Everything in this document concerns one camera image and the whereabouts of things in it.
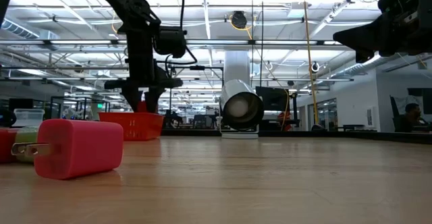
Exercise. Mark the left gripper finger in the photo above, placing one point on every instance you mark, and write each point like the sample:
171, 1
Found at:
132, 99
153, 97

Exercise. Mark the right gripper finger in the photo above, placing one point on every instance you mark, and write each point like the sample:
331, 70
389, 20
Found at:
364, 56
364, 36

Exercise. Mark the pink wall charger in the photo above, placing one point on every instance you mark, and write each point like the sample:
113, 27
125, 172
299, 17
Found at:
81, 149

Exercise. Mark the green white wall charger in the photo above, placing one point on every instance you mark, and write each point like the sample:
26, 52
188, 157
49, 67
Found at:
25, 134

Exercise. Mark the red wall charger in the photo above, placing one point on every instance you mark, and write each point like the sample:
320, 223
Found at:
6, 146

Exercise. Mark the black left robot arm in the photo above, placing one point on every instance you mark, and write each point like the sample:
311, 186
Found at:
135, 11

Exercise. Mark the black office chair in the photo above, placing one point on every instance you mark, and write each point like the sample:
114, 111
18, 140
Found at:
393, 112

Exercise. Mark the red plastic basket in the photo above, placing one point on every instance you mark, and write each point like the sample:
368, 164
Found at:
135, 126

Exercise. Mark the person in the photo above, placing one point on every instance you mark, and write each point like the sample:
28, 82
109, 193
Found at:
410, 117

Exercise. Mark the white cylinder lamp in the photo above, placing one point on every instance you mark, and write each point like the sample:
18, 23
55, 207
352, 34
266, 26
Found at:
241, 107

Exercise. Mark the white round column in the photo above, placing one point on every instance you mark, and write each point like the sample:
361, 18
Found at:
236, 65

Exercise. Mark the small red background object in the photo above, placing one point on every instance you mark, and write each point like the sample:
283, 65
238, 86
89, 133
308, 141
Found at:
283, 119

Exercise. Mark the clear plastic storage bin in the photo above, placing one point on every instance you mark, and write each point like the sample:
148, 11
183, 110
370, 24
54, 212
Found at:
30, 117

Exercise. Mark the small black background monitor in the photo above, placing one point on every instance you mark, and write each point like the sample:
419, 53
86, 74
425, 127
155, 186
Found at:
20, 103

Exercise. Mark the silver ventilation duct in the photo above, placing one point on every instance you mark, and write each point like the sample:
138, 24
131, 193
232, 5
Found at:
364, 66

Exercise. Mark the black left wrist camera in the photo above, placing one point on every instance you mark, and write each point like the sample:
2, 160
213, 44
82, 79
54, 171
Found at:
170, 42

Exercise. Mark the tall black rig frame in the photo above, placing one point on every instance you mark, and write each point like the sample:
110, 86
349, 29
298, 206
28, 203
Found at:
197, 67

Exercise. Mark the low black rig frame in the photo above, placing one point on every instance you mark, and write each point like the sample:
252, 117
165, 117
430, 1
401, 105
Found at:
67, 98

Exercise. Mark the dark wall screen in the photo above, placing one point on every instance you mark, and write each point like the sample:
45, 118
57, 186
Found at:
426, 99

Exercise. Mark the black aluminium table frame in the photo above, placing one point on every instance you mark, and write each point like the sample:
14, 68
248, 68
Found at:
388, 137

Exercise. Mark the long ceiling light rail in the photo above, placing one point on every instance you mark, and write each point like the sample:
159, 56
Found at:
236, 42

